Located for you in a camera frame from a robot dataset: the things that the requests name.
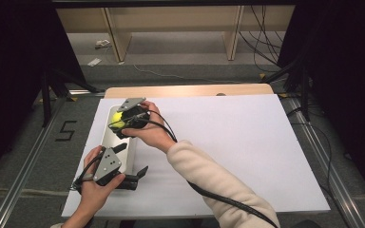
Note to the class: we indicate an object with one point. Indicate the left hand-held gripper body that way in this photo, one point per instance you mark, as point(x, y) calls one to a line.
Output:
point(107, 164)

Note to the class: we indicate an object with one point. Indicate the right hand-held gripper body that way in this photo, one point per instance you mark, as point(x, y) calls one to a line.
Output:
point(133, 117)

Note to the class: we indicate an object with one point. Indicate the white plastic bin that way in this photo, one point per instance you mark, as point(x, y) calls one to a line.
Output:
point(115, 152)

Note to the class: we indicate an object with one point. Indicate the yellow tennis ball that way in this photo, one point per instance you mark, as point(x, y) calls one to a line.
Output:
point(117, 119)

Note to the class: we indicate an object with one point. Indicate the person's right hand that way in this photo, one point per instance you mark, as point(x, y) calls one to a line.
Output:
point(153, 134)

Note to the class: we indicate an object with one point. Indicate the person's left hand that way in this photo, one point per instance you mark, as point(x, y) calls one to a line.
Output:
point(93, 193)

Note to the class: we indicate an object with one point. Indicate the wooden table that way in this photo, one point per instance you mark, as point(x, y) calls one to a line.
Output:
point(187, 91)

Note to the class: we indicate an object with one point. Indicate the white flat paper scrap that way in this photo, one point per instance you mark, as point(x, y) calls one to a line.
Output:
point(94, 62)

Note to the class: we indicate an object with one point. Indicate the white crumpled paper scrap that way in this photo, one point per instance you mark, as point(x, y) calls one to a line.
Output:
point(102, 43)

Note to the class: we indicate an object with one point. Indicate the black metal stand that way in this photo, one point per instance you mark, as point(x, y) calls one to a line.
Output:
point(46, 101)
point(304, 91)

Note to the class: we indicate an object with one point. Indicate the white board sheet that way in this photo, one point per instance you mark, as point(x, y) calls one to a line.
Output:
point(234, 142)

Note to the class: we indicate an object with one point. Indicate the wooden shelf unit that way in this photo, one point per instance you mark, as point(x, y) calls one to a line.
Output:
point(171, 19)

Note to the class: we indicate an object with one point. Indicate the dark curtain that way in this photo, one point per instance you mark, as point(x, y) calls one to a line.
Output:
point(351, 79)
point(12, 79)

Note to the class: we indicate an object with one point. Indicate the short aluminium rail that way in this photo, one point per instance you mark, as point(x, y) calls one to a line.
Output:
point(85, 92)

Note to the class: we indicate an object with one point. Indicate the aluminium floor rail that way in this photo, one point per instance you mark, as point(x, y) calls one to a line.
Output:
point(22, 177)
point(329, 177)

